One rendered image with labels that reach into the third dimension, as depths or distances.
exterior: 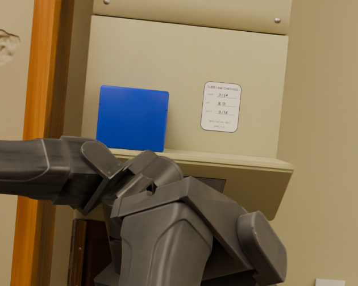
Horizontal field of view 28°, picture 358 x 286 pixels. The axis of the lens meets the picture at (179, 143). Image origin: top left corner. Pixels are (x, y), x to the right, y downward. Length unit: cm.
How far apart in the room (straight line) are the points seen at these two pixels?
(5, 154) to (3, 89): 75
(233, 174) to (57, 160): 31
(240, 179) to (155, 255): 54
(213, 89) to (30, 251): 38
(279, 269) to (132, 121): 45
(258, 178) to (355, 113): 63
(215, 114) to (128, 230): 60
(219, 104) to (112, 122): 20
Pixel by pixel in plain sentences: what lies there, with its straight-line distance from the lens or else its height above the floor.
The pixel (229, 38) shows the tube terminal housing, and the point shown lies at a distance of 116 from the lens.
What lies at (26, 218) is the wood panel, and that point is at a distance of 107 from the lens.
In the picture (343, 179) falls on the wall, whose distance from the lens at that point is 167.
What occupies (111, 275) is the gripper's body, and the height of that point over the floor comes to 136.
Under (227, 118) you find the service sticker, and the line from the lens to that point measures 116.
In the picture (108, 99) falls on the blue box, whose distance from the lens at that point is 103.
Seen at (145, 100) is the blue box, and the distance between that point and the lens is 103.
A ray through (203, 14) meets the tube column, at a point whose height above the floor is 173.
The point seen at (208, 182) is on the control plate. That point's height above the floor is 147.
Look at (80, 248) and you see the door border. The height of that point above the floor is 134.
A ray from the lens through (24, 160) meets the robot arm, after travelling 84.
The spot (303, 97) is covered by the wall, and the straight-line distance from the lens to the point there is 163.
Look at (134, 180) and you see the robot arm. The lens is 89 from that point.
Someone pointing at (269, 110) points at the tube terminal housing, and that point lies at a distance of 117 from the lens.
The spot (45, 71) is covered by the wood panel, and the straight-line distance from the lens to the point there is 105.
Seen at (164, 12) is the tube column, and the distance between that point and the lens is 115.
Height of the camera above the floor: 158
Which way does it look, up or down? 3 degrees down
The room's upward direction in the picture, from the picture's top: 5 degrees clockwise
